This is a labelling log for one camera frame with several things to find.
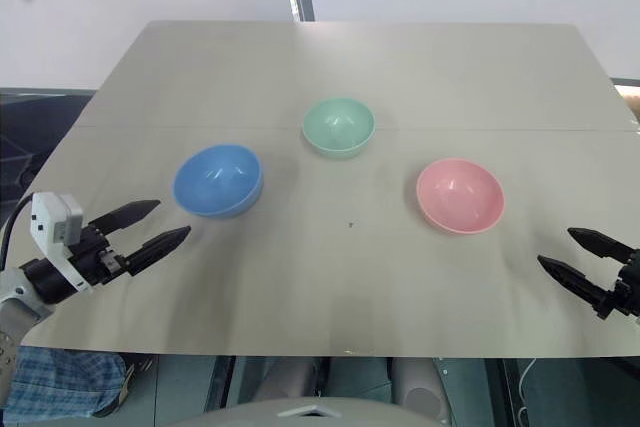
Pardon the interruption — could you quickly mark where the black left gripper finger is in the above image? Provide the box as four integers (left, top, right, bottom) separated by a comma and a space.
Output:
88, 199, 162, 235
124, 225, 193, 277

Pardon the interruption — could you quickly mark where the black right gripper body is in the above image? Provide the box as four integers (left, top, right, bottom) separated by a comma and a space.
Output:
594, 246, 640, 321

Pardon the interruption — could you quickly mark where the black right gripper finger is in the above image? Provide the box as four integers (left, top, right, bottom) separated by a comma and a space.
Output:
536, 254, 617, 304
566, 227, 636, 265

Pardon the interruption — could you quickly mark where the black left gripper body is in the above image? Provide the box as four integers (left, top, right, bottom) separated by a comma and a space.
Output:
65, 224, 129, 287

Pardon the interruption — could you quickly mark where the blue plastic bowl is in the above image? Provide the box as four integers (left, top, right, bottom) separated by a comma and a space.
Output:
172, 144, 265, 220

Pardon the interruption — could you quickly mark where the dark clear storage bin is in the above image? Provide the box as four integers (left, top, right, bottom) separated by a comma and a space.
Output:
0, 88, 96, 198

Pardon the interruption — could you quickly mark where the blue plaid cloth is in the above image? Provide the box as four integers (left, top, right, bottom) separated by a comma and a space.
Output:
0, 345, 135, 420

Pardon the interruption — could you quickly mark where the pink plastic bowl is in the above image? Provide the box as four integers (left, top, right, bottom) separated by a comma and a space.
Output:
416, 157, 506, 236

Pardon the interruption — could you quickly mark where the green plastic bowl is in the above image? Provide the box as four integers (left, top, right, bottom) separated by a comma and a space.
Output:
301, 97, 377, 160

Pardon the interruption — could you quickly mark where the grey robot torso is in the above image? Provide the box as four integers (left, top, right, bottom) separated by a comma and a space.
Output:
199, 355, 481, 427

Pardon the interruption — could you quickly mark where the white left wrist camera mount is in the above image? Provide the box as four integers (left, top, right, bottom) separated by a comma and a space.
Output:
29, 191, 94, 294

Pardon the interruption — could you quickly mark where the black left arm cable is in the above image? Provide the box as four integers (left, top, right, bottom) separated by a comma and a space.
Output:
0, 195, 37, 268

